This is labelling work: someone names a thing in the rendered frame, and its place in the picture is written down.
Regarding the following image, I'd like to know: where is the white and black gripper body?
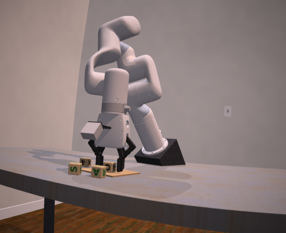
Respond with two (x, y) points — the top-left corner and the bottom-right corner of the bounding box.
(94, 112), (130, 149)

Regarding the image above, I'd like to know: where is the tan flat mat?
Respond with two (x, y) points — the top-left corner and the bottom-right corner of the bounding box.
(82, 168), (140, 177)

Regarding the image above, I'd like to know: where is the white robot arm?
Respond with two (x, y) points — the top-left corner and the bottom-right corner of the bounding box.
(80, 16), (168, 156)

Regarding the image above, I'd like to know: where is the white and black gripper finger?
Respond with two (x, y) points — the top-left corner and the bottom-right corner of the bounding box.
(116, 135), (136, 172)
(88, 140), (105, 166)

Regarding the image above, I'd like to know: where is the wooden letter block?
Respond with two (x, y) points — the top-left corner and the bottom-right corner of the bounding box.
(68, 162), (82, 175)
(79, 157), (92, 167)
(103, 161), (116, 173)
(91, 165), (107, 179)

